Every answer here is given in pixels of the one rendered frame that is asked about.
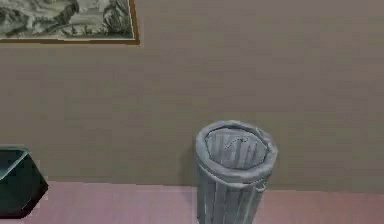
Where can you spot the grey round ribbed bin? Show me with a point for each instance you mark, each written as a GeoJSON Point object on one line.
{"type": "Point", "coordinates": [233, 190]}

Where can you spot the brown framed landscape picture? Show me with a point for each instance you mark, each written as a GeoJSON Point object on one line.
{"type": "Point", "coordinates": [66, 20]}

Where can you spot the dark green square bin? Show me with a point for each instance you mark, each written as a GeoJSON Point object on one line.
{"type": "Point", "coordinates": [18, 186]}

